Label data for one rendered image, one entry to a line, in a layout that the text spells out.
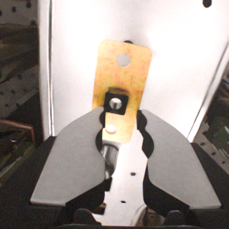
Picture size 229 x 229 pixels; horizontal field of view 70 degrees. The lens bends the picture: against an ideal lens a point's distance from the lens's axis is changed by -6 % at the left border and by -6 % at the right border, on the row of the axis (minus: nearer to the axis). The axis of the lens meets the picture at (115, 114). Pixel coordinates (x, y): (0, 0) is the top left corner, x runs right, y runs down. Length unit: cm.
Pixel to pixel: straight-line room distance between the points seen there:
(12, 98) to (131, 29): 57
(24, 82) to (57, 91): 41
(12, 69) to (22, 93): 43
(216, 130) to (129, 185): 17
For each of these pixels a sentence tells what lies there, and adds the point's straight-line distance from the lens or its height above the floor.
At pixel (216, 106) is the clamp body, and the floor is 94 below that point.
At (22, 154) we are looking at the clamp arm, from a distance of 32.
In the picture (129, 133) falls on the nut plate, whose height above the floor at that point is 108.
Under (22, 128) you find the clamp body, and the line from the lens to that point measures 36.
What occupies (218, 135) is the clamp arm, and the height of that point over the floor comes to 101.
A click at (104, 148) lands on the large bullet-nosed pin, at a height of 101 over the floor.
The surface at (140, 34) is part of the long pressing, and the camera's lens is 20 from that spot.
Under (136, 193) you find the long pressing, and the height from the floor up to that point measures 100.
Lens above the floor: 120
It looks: 60 degrees down
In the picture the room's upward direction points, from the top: 168 degrees counter-clockwise
